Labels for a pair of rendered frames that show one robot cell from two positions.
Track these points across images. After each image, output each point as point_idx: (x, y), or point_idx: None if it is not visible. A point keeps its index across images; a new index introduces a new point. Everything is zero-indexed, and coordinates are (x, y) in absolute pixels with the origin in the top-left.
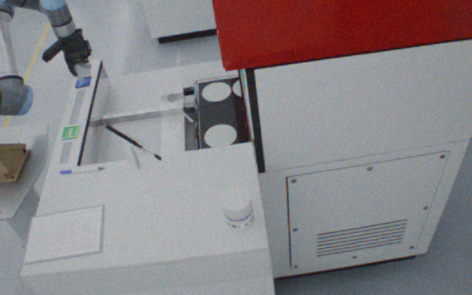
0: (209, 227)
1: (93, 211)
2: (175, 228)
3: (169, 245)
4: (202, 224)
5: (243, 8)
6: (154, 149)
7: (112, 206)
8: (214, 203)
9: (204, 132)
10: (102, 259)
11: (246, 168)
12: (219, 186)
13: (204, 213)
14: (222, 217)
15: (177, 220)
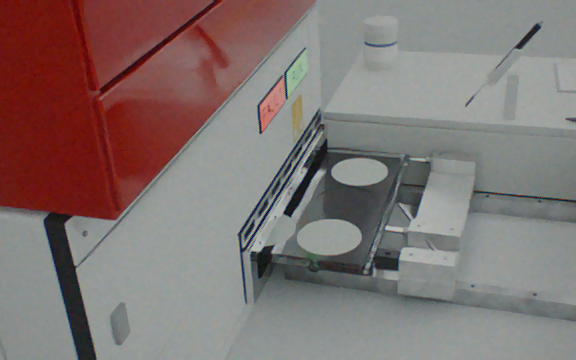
0: (416, 64)
1: (572, 87)
2: (457, 68)
3: (467, 60)
4: (424, 66)
5: None
6: (488, 241)
7: (545, 89)
8: (403, 76)
9: (384, 180)
10: (550, 61)
11: (347, 92)
12: (390, 85)
13: (419, 71)
14: (398, 67)
15: (453, 71)
